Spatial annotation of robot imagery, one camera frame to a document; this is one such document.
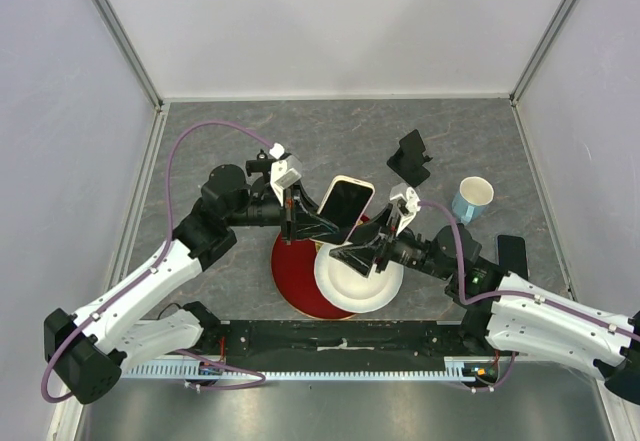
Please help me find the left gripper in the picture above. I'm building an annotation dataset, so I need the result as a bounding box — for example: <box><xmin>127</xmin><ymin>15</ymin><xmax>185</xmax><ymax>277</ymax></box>
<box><xmin>227</xmin><ymin>180</ymin><xmax>339</xmax><ymax>244</ymax></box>

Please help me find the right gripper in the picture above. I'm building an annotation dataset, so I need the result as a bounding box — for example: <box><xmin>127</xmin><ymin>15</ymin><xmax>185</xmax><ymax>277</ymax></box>
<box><xmin>329</xmin><ymin>203</ymin><xmax>452</xmax><ymax>280</ymax></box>

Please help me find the pink case smartphone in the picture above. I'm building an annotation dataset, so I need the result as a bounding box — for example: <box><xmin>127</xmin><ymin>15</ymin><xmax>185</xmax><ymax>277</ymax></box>
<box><xmin>318</xmin><ymin>175</ymin><xmax>375</xmax><ymax>229</ymax></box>

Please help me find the black clamp phone stand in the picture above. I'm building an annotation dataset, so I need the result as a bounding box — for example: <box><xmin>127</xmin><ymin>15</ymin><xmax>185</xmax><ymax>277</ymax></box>
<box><xmin>245</xmin><ymin>149</ymin><xmax>274</xmax><ymax>197</ymax></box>

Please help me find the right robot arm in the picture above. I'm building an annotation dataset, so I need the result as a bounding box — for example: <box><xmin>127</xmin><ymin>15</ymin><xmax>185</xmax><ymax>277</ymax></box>
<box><xmin>330</xmin><ymin>206</ymin><xmax>639</xmax><ymax>404</ymax></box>

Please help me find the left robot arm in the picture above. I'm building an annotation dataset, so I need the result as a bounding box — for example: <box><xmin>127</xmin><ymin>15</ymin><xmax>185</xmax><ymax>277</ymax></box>
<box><xmin>44</xmin><ymin>160</ymin><xmax>353</xmax><ymax>405</ymax></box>

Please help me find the black folding phone stand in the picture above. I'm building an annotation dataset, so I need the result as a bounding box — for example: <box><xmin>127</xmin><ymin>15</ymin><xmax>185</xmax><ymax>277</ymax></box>
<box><xmin>386</xmin><ymin>129</ymin><xmax>433</xmax><ymax>188</ymax></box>

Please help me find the red round plate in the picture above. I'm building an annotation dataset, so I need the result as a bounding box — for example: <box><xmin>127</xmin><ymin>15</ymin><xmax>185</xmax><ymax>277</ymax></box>
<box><xmin>270</xmin><ymin>234</ymin><xmax>354</xmax><ymax>320</ymax></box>

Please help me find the white paper plate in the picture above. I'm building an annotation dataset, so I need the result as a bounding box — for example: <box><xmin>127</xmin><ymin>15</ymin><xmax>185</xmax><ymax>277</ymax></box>
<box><xmin>314</xmin><ymin>244</ymin><xmax>404</xmax><ymax>314</ymax></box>

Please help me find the blue white paper cup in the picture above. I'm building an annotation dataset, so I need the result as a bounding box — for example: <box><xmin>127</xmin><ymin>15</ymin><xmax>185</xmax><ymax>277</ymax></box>
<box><xmin>451</xmin><ymin>176</ymin><xmax>494</xmax><ymax>225</ymax></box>

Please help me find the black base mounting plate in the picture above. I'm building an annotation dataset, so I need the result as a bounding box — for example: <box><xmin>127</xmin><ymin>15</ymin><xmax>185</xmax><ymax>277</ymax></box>
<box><xmin>193</xmin><ymin>320</ymin><xmax>494</xmax><ymax>370</ymax></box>

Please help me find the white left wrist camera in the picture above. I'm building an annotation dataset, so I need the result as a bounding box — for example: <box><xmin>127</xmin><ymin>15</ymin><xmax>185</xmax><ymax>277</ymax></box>
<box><xmin>269</xmin><ymin>143</ymin><xmax>302</xmax><ymax>206</ymax></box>

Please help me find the grey slotted cable duct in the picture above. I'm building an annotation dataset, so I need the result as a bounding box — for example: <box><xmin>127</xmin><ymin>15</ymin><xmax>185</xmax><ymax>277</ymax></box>
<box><xmin>122</xmin><ymin>355</ymin><xmax>493</xmax><ymax>382</ymax></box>

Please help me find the left aluminium frame post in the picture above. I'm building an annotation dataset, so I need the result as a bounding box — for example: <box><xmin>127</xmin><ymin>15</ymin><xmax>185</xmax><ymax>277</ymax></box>
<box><xmin>91</xmin><ymin>0</ymin><xmax>164</xmax><ymax>110</ymax></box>

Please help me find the aluminium frame post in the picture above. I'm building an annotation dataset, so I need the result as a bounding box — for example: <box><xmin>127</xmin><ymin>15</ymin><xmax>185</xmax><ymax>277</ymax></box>
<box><xmin>91</xmin><ymin>0</ymin><xmax>164</xmax><ymax>110</ymax></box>
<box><xmin>509</xmin><ymin>0</ymin><xmax>580</xmax><ymax>107</ymax></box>

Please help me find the right aluminium frame post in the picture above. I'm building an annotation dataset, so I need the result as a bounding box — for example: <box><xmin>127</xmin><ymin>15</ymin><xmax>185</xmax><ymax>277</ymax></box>
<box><xmin>509</xmin><ymin>0</ymin><xmax>580</xmax><ymax>107</ymax></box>

